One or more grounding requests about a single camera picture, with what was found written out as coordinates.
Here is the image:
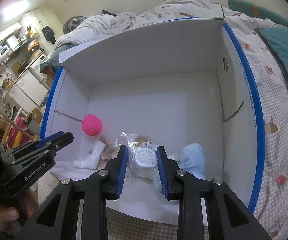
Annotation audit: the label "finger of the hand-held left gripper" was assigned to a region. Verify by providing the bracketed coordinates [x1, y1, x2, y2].
[1, 131, 74, 157]
[9, 144, 60, 167]

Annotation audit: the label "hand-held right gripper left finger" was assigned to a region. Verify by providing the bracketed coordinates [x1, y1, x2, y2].
[15, 145, 129, 240]

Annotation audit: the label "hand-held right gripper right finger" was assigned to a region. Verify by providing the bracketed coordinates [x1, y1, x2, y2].
[156, 145, 272, 240]

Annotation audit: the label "white plush toy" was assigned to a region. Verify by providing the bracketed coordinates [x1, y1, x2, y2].
[168, 152, 183, 165]

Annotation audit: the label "clear plastic toy packet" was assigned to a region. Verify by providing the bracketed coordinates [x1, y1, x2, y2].
[116, 131, 159, 188]

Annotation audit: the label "beige lace scrunchie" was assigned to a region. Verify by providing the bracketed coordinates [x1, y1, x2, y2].
[94, 134, 119, 168]

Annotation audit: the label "light blue plush toy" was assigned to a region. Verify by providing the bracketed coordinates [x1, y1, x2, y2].
[153, 143, 206, 189]

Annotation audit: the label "white sock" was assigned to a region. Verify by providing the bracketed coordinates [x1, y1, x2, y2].
[73, 140, 107, 169]

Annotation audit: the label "pink soft ball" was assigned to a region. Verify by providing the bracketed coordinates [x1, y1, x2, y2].
[82, 114, 102, 137]

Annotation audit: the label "blue cardboard box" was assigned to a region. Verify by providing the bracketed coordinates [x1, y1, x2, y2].
[39, 17, 267, 228]

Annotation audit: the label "person's left hand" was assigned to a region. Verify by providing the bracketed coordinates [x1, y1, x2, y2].
[0, 184, 38, 240]

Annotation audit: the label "small brown cardboard box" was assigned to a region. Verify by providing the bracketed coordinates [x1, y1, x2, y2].
[25, 108, 44, 130]

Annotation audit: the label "red suitcase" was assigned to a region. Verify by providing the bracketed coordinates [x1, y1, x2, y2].
[6, 117, 29, 149]

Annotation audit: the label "white kitchen cabinets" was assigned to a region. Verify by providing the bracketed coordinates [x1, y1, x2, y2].
[7, 69, 50, 108]

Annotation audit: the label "black hanging garment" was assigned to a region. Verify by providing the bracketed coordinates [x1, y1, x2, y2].
[42, 26, 57, 44]

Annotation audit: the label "dark patterned cushion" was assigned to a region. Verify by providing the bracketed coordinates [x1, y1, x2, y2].
[63, 16, 87, 34]

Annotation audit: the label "printed quilt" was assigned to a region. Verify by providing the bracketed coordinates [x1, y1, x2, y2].
[51, 0, 237, 49]

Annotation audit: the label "teal pillow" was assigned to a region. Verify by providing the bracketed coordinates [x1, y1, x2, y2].
[258, 27, 288, 113]

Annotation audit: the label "teal cushion with orange stripe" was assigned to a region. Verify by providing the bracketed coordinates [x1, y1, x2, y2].
[228, 0, 288, 29]

